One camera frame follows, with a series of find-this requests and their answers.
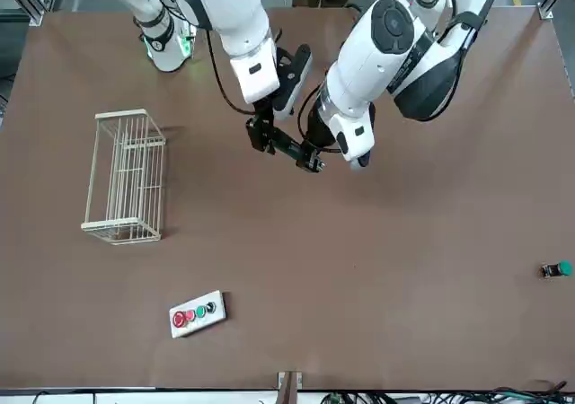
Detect white wire rack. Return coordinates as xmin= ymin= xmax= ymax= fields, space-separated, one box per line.
xmin=80 ymin=108 xmax=168 ymax=246

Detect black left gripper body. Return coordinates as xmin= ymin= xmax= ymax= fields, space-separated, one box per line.
xmin=306 ymin=96 xmax=338 ymax=151

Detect white push-button control box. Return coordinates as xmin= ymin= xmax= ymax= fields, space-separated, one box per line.
xmin=168 ymin=289 xmax=228 ymax=340

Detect aluminium frame post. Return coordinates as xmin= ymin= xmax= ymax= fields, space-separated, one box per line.
xmin=277 ymin=369 xmax=304 ymax=404

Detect loose green push button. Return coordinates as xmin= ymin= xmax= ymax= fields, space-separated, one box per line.
xmin=539 ymin=259 xmax=574 ymax=281

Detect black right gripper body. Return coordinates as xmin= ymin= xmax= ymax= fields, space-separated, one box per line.
xmin=252 ymin=97 xmax=277 ymax=129

